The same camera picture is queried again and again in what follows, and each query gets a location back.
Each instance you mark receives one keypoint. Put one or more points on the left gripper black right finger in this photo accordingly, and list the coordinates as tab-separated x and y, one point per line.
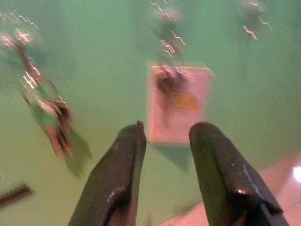
225	179

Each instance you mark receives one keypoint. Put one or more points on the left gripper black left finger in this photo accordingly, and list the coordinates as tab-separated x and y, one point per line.
117	179

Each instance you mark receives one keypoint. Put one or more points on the clear adhesive metal hook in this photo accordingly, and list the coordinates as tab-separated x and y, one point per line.
252	16
22	36
168	17

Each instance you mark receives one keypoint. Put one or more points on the white card tag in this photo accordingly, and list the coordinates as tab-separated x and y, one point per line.
178	120

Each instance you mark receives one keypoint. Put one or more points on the black tape strip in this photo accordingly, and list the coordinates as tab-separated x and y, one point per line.
14	194

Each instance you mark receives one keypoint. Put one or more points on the green wall sheet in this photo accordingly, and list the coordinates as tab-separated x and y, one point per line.
105	58

